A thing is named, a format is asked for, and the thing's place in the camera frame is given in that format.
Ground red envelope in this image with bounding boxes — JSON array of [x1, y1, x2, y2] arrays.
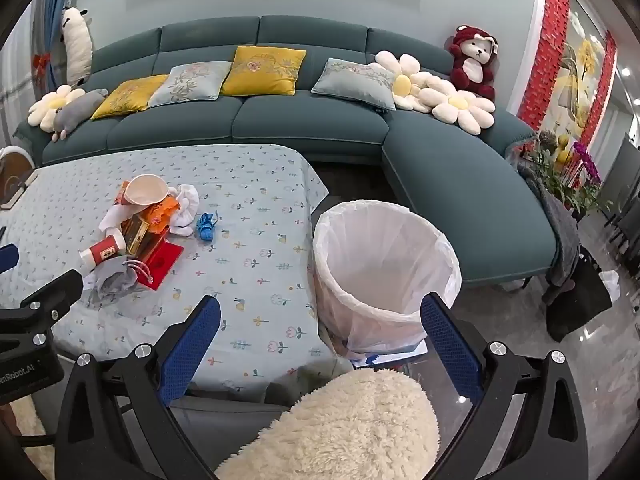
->
[[135, 240, 185, 291]]

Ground dark dining chair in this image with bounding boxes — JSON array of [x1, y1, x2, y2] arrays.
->
[[602, 132, 640, 261]]

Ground teal fabric sofa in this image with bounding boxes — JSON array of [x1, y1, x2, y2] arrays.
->
[[12, 15, 558, 291]]

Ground crumpled blue face mask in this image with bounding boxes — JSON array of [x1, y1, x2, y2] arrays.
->
[[195, 211, 219, 243]]

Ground grey face mask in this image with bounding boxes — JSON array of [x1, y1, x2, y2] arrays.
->
[[87, 255, 153, 306]]

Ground yellow embroidered cushion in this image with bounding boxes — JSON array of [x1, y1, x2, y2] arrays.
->
[[220, 46, 307, 97], [91, 74, 170, 121]]

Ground grey-blue embroidered cushion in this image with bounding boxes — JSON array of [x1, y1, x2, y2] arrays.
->
[[311, 57, 397, 111], [147, 61, 233, 109]]

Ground white paper towel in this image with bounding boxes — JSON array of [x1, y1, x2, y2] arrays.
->
[[100, 204, 132, 234]]

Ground white crumpled plastic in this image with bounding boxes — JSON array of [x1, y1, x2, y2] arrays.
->
[[597, 270, 622, 301]]

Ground blue white patterned sheet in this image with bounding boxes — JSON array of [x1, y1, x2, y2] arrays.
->
[[350, 341, 427, 365]]

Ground long white plush animal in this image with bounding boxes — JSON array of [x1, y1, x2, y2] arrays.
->
[[61, 6, 95, 87]]

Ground floral light blue tablecloth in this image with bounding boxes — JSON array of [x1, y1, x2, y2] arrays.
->
[[0, 144, 330, 392]]

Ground gold box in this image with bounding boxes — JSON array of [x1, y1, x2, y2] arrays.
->
[[122, 212, 163, 256]]

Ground grey plush animal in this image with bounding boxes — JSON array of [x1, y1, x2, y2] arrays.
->
[[52, 89, 108, 142]]

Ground red curtain tieback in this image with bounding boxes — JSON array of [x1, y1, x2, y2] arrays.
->
[[32, 52, 53, 86]]

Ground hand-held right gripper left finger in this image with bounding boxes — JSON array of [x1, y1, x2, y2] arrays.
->
[[54, 294, 236, 480]]

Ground red and white teddy bear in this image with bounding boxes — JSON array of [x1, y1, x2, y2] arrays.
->
[[448, 25, 501, 102]]

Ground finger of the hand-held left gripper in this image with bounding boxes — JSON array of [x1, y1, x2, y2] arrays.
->
[[0, 268, 84, 320], [0, 243, 20, 274]]

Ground purple orchid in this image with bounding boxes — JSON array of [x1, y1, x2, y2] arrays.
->
[[572, 141, 603, 186]]

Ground crumpled white tissue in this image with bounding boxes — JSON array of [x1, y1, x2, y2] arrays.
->
[[169, 184, 200, 237]]

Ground black bag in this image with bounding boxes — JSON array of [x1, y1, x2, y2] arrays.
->
[[546, 245, 621, 343]]

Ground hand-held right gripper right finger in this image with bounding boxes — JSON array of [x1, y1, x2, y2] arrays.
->
[[420, 292, 591, 480]]

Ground trash bin with white liner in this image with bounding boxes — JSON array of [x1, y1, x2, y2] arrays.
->
[[312, 200, 462, 358]]

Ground person's cream fluffy clothing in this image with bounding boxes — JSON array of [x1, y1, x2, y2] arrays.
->
[[215, 367, 442, 480]]

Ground red bordered wall mural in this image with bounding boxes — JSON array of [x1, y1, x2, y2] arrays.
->
[[517, 0, 621, 148]]

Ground orange plastic bag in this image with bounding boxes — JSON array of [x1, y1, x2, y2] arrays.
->
[[145, 196, 180, 235]]

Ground green potted plant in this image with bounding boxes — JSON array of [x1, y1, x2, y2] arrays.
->
[[520, 132, 601, 216]]

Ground white daisy flower pillow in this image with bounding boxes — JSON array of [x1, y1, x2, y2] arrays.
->
[[419, 80, 496, 136], [27, 85, 87, 130], [375, 50, 451, 111]]

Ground grey blanket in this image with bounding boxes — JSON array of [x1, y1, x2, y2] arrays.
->
[[507, 145, 581, 306]]

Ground red and white paper cup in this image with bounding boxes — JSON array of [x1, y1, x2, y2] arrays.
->
[[79, 234, 127, 268]]

